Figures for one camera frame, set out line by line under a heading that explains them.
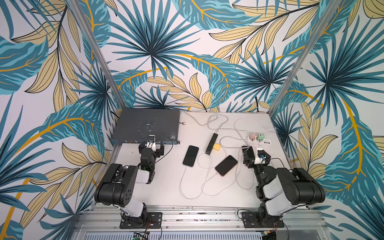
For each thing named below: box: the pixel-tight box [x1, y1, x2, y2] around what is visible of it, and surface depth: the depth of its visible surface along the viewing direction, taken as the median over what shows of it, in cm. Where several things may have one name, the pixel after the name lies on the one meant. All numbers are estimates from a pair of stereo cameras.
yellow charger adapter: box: [213, 143, 221, 151], surface depth 100 cm
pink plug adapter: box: [249, 132, 258, 142], surface depth 100 cm
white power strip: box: [247, 136, 272, 146], surface depth 102 cm
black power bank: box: [205, 133, 219, 156], surface depth 100 cm
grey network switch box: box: [111, 108, 181, 145], surface depth 109 cm
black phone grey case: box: [182, 145, 199, 167], surface depth 95 cm
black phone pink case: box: [215, 155, 238, 177], surface depth 94 cm
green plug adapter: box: [257, 133, 265, 142], surface depth 100 cm
